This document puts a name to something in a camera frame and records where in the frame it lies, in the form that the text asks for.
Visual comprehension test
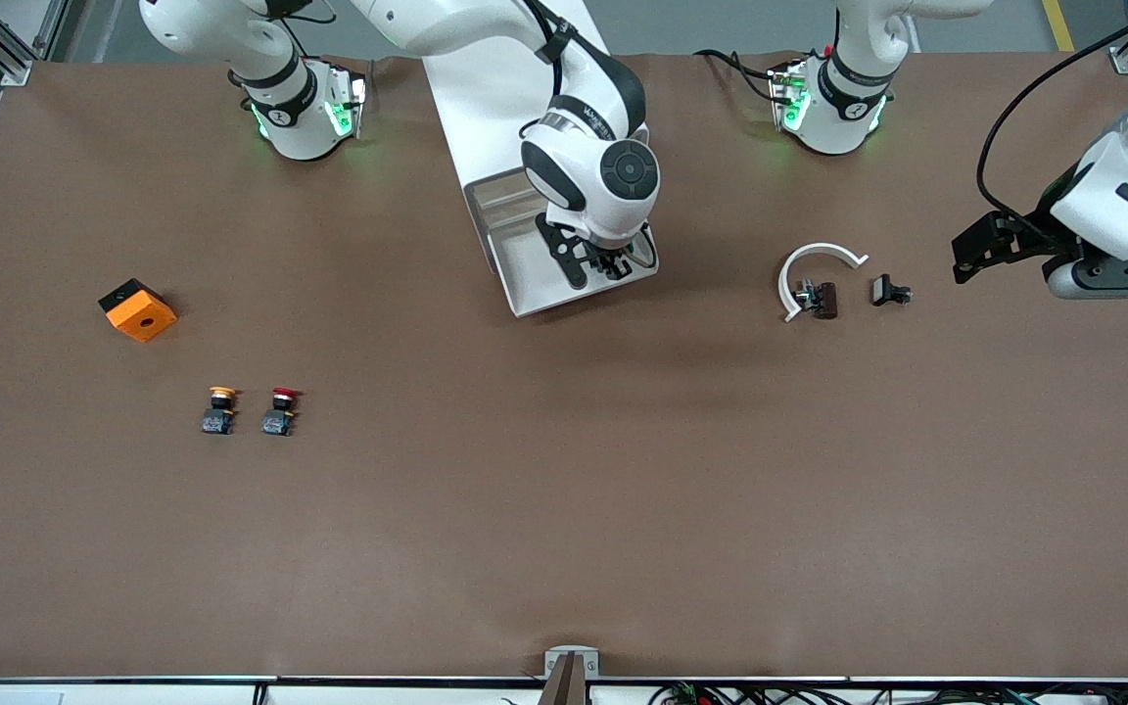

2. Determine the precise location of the yellow push button switch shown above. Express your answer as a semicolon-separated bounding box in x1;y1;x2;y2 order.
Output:
200;386;238;438

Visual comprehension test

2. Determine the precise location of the red push button switch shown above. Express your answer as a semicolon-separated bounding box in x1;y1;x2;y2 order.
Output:
262;387;301;438

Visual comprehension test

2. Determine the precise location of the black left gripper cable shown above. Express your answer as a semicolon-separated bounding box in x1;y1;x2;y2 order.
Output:
977;29;1128;231

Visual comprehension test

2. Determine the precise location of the black cable bundle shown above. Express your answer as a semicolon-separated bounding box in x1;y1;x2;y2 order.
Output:
647;682;1128;705

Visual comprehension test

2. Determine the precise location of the orange and black switch box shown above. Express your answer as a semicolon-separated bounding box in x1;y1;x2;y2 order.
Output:
98;278;178;344

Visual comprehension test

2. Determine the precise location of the white curved plastic guard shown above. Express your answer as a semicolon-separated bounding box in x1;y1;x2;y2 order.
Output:
777;242;870;324

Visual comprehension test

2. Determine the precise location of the black arm base cable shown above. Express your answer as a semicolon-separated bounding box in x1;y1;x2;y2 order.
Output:
696;49;782;107

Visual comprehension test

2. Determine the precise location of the metal table edge bracket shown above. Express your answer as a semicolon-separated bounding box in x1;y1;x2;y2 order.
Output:
540;646;600;705

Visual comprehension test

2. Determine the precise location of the dark brown switch component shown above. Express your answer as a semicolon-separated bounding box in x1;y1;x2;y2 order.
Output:
792;279;839;321

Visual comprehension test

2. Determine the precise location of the brown table mat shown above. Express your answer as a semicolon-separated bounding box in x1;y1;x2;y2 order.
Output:
0;51;1128;682

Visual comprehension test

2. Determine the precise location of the white table edge rail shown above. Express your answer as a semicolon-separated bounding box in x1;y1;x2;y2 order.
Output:
0;676;1128;705

